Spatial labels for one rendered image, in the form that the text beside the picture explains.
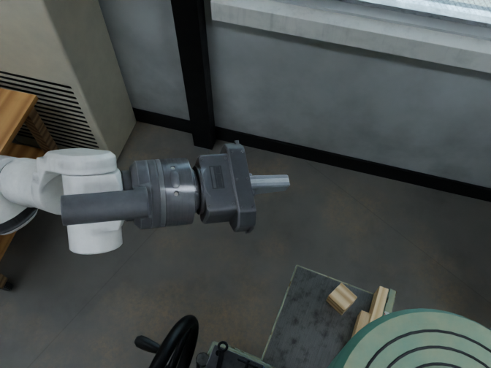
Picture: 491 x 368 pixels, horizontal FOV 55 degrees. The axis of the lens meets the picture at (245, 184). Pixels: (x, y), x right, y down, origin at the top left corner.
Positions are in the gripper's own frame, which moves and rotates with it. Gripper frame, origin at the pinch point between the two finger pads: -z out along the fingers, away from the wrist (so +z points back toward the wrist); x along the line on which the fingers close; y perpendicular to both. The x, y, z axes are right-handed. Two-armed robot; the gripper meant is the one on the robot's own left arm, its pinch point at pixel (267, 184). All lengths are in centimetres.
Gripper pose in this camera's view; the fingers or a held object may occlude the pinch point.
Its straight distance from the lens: 64.9
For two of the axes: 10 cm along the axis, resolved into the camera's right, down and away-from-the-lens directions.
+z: -9.6, 0.8, -2.8
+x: 1.8, 9.3, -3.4
